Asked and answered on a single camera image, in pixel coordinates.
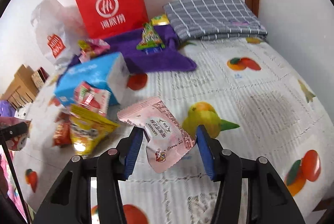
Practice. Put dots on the white red strawberry packet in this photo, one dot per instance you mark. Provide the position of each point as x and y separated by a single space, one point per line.
91 98

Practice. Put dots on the grey checked folded cloth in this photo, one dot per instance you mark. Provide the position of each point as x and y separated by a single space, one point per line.
213 20

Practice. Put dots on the red snack packet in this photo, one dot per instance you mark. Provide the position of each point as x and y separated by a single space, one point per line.
61 135

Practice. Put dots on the purple plush item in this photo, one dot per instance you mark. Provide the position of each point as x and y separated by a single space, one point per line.
6 109

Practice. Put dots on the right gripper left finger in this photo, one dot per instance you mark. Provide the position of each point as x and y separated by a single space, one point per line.
69 198

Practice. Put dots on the brown patterned box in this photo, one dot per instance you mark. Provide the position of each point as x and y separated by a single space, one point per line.
39 77

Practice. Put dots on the pale pink snack packet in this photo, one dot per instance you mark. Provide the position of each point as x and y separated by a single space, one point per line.
167 141

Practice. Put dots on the purple towel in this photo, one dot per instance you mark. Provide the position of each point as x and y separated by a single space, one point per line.
167 59

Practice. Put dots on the green snack packet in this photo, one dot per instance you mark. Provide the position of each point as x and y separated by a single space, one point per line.
150 38

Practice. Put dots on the yellow triangular snack packet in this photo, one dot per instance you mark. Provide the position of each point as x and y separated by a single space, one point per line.
88 129

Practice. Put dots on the blue snack packet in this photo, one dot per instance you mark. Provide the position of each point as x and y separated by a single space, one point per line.
153 50

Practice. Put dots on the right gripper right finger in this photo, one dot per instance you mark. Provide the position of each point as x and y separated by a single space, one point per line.
269 200

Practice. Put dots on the wooden chair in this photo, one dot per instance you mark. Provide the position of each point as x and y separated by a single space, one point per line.
22 89

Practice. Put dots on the yellow bag behind towel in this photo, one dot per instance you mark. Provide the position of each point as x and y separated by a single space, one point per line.
161 19

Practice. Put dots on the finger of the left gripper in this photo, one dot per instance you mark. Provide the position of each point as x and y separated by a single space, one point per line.
13 128

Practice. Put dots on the white Miniso plastic bag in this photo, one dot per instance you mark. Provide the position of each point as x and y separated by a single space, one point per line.
58 30

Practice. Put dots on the red paper shopping bag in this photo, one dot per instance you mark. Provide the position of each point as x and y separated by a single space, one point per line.
106 18

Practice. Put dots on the fruit print tablecloth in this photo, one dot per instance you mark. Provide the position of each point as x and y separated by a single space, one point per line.
247 84

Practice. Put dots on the pink yellow snack packet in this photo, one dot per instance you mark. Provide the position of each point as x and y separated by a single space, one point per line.
91 48

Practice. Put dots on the blue tissue pack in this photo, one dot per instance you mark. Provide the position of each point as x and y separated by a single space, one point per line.
107 72

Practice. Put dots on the pink candy packet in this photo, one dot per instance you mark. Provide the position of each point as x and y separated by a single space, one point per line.
17 143

